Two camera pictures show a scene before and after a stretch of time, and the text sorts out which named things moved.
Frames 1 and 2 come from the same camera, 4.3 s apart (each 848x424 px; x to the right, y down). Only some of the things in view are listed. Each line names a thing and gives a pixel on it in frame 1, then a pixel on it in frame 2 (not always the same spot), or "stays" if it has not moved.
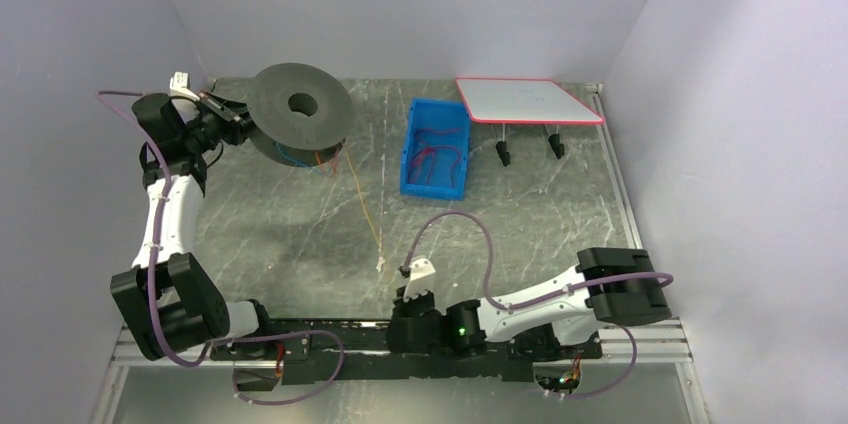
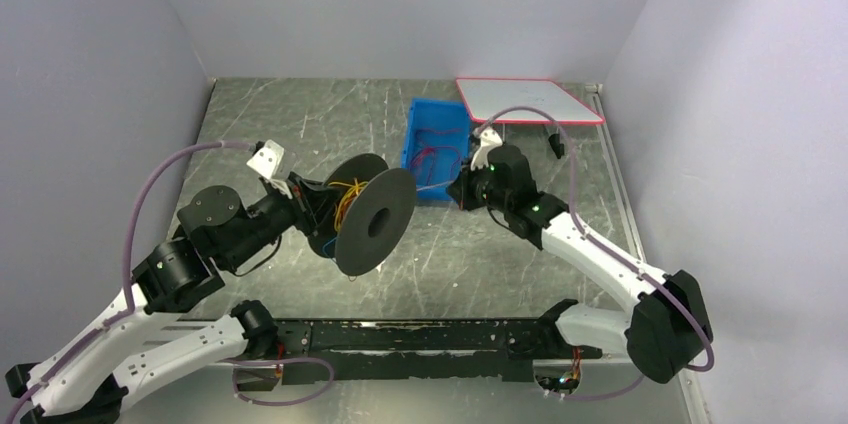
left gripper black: x=234 y=119 → x=308 y=201
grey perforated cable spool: x=300 y=114 → x=375 y=220
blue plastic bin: x=436 y=151 stays
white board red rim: x=525 y=101 stays
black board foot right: x=557 y=147 stays
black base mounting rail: x=329 y=350 stays
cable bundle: x=323 y=160 → x=354 y=186
